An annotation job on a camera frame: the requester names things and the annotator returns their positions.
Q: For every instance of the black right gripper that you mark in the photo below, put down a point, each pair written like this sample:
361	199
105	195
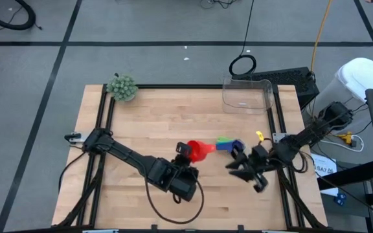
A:
259	158

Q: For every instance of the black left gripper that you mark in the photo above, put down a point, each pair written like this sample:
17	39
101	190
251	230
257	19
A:
185	163

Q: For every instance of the red measuring cup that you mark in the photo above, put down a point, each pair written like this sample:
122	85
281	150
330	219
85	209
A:
199	150

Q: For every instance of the blue measuring cup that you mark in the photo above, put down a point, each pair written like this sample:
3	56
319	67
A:
225	146

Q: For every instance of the green measuring cup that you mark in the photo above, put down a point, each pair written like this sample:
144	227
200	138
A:
223	140

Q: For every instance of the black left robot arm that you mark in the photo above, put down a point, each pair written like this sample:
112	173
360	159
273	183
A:
125	155

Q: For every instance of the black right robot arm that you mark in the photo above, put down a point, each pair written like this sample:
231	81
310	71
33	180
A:
303	139

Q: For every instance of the clear plastic basket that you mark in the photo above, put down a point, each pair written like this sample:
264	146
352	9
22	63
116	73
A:
248	97

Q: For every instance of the small yellow tag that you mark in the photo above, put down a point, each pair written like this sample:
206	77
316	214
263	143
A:
259	136

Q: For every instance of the white paper label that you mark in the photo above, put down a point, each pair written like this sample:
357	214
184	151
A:
324	168

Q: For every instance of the black perforated equipment case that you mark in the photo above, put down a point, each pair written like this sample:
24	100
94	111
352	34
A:
287	81

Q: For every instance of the small blue box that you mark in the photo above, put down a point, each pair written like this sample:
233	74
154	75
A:
337	202
342	196

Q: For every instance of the yellow power plug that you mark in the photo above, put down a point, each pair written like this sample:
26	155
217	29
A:
347	137

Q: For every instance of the white lidded bin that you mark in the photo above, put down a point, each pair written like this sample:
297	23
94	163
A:
361	74

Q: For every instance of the black metal table frame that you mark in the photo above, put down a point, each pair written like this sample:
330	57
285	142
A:
180	86

